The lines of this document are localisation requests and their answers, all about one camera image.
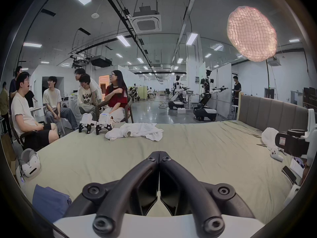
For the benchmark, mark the white headset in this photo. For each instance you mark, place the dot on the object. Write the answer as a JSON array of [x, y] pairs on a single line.
[[31, 164]]

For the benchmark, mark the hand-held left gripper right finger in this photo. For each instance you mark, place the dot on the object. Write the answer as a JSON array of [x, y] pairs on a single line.
[[173, 172]]

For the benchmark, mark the black phone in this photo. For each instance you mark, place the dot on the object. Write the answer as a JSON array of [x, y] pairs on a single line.
[[289, 174]]

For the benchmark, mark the white hand controller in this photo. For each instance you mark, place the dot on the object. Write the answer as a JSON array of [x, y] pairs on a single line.
[[275, 154]]

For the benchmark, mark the grey padded headboard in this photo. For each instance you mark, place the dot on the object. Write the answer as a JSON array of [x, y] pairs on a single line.
[[267, 113]]

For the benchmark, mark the dark chair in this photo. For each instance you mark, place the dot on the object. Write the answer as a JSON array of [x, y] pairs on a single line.
[[128, 108], [16, 135]]

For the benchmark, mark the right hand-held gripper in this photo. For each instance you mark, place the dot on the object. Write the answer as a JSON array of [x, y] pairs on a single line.
[[294, 142]]

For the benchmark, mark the small white cloth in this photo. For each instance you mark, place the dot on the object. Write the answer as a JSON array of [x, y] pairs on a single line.
[[270, 135]]

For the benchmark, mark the dark blue garment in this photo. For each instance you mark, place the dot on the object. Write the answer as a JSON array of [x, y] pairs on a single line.
[[49, 201]]

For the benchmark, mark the spare hand-held gripper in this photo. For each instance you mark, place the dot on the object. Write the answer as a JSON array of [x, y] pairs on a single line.
[[86, 120], [105, 120]]

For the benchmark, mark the bed with pale green sheet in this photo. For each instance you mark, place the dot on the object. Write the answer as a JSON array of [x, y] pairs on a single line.
[[210, 147]]

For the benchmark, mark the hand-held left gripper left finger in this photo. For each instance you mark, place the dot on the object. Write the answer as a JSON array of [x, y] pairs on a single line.
[[146, 172]]

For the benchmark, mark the white card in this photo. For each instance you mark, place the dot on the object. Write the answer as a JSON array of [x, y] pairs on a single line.
[[296, 166]]

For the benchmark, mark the white and black robot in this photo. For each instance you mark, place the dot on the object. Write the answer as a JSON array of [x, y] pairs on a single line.
[[205, 100], [177, 93]]

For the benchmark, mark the white washing machine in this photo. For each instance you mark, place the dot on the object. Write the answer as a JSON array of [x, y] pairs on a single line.
[[70, 102]]

